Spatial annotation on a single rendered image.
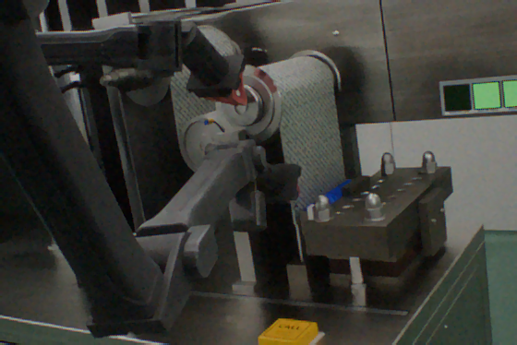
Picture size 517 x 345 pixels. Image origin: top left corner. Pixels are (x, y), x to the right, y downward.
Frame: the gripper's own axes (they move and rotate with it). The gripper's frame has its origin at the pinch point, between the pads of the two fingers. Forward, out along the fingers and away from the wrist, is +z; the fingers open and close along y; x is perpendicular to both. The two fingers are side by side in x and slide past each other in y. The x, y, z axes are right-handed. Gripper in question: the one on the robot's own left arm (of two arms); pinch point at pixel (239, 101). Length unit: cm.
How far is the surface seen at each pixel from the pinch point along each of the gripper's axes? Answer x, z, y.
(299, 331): -37.7, 7.4, 18.6
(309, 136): 2.1, 17.3, 5.9
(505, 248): 76, 276, -5
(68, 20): 40, 16, -81
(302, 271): -23.4, 23.9, 7.8
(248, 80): 4.6, 0.5, 0.3
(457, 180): 111, 263, -34
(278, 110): 0.6, 4.6, 5.6
